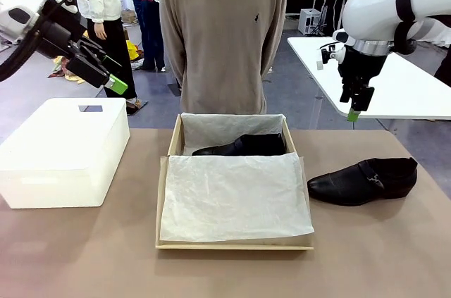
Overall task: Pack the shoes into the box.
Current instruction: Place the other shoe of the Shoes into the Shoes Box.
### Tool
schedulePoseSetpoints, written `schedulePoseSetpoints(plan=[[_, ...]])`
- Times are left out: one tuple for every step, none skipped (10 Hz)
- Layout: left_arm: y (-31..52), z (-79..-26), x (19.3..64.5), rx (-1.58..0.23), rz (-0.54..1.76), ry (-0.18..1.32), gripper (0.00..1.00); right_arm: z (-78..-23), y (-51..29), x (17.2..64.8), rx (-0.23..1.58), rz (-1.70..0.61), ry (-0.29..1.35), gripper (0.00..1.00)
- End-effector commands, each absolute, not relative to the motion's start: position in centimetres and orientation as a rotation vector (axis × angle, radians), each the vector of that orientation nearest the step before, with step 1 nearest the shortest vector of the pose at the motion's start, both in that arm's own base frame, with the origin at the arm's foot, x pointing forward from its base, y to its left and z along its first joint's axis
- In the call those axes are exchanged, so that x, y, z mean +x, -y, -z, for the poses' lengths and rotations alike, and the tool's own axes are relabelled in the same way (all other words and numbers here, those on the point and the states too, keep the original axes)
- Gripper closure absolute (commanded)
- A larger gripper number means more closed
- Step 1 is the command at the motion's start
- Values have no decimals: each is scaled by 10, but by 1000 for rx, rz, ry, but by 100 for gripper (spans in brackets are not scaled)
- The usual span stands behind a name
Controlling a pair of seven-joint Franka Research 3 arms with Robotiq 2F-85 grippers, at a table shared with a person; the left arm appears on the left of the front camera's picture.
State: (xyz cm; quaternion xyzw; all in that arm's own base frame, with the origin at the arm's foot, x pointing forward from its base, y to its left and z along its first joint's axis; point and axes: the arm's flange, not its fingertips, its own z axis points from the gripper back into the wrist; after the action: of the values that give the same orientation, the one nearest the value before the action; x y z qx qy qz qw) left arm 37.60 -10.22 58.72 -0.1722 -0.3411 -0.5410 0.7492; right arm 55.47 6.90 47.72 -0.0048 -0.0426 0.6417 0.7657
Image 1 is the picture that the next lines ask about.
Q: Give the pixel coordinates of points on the person in pink shirt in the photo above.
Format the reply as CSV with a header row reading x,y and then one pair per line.
x,y
148,23

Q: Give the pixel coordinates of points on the yellow clothes pile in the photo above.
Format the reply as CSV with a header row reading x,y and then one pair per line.
x,y
132,53

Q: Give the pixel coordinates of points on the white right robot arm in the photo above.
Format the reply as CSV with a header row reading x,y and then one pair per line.
x,y
387,5

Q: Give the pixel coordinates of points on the white plastic storage bin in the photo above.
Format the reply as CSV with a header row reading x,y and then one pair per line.
x,y
60,157

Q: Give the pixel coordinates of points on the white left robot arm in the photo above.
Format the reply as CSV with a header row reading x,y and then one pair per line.
x,y
17,5

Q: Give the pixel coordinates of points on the green-tipped left gripper finger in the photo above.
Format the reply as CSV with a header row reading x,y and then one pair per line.
x,y
91,72
93,49

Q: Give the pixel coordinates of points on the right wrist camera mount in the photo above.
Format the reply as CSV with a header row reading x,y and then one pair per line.
x,y
333,54

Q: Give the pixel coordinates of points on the small white cabinet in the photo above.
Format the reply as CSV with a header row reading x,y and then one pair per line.
x,y
310,21

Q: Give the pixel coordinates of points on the white tissue wrapping paper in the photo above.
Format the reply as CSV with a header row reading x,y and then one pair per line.
x,y
232,199

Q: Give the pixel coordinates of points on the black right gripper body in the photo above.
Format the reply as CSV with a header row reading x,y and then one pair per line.
x,y
363,65

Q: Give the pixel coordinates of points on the green-tipped right gripper finger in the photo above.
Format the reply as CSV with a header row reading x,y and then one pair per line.
x,y
346,92
362,99

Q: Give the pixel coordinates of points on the person in black clothes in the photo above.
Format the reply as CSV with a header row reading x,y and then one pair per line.
x,y
444,69

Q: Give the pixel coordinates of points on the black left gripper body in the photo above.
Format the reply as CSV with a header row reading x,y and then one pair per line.
x,y
60,41

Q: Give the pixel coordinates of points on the person in beige sweater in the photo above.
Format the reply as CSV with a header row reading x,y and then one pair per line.
x,y
222,37

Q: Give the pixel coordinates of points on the mannequin in cream jacket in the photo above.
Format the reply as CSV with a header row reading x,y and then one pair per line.
x,y
102,2

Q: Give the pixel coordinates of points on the black leather buckle shoe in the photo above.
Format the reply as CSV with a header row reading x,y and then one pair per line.
x,y
359,185
246,146

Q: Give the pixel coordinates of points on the brown cardboard shoe box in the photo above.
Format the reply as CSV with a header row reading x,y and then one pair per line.
x,y
174,136

